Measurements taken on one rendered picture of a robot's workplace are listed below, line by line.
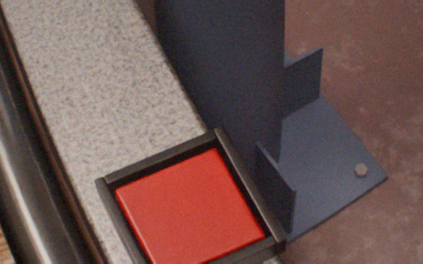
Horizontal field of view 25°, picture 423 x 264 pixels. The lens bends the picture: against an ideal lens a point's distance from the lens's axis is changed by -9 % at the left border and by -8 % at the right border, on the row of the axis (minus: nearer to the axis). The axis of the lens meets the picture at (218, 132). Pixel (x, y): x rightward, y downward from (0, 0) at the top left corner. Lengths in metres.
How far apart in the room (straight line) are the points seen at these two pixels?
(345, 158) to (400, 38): 0.28
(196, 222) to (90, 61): 0.13
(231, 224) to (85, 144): 0.10
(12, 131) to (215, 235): 0.14
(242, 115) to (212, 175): 0.85
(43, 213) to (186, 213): 0.08
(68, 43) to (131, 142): 0.08
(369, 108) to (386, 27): 0.18
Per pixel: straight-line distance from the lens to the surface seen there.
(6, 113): 0.58
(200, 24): 1.21
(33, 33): 0.62
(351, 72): 1.71
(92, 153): 0.56
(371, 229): 1.56
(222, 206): 0.52
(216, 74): 1.29
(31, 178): 0.56
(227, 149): 0.54
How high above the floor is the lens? 1.39
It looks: 58 degrees down
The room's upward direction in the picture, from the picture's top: 3 degrees counter-clockwise
